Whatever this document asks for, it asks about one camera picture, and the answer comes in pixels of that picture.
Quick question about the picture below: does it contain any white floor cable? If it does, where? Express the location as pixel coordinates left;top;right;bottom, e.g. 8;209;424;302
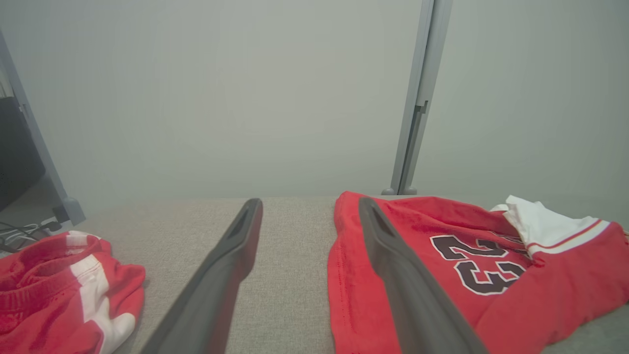
0;222;50;246

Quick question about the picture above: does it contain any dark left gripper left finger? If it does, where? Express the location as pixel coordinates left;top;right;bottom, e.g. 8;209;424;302
140;198;264;354

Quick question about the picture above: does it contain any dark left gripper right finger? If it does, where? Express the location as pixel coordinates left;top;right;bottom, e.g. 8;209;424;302
358;197;489;354

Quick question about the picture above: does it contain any red shorts white stripe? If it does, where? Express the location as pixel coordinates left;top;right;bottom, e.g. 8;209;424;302
0;230;146;354

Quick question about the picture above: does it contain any red jersey number 23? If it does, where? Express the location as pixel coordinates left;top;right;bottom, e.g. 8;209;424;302
327;191;629;354

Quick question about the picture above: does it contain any dark computer case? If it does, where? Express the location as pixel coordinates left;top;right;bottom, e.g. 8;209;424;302
0;96;47;212

